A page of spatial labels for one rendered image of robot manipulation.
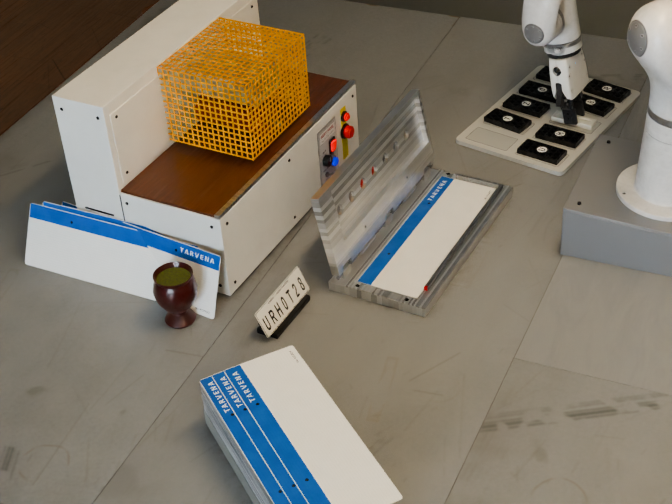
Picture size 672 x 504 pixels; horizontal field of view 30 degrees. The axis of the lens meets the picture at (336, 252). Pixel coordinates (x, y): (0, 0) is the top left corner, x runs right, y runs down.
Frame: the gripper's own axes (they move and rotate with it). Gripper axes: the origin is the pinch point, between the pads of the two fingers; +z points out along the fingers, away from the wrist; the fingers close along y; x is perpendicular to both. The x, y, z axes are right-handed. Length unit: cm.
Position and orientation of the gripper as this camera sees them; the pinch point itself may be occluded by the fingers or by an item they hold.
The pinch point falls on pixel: (573, 112)
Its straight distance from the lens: 291.7
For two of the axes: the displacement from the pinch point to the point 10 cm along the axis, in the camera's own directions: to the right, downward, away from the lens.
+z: 2.3, 8.4, 5.0
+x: -8.2, -1.1, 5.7
